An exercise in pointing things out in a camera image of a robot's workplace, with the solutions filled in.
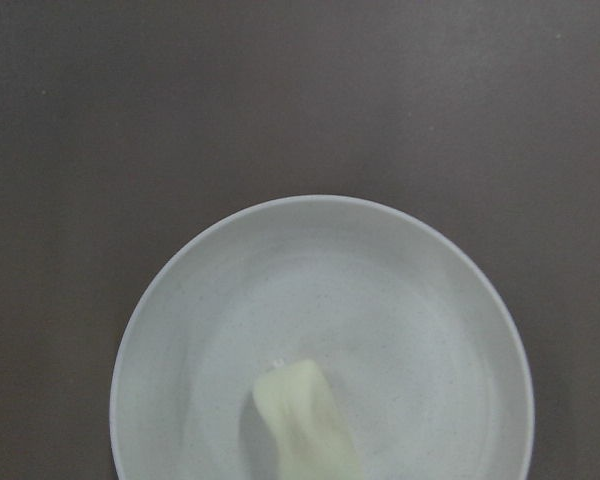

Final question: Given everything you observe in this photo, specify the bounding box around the cream round plate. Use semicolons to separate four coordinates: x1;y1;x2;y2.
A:
110;195;534;479

